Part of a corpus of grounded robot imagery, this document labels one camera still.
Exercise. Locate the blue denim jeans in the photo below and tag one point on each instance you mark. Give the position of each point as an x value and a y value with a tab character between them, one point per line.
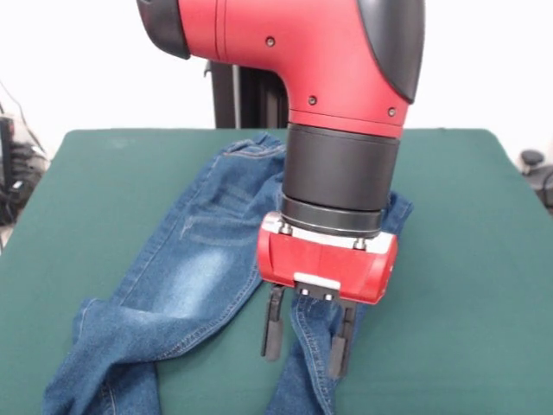
194	268

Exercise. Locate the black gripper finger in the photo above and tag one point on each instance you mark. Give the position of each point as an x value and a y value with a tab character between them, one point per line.
341	346
273	328

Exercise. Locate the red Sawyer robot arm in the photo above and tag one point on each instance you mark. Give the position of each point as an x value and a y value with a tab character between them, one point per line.
324	86

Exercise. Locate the dark green table cloth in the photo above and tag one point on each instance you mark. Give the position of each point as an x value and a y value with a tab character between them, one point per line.
453	302

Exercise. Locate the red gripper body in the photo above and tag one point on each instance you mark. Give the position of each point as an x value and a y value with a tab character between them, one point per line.
328	268

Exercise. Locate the black round knob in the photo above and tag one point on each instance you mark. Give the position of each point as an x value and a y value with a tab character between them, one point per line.
532	156

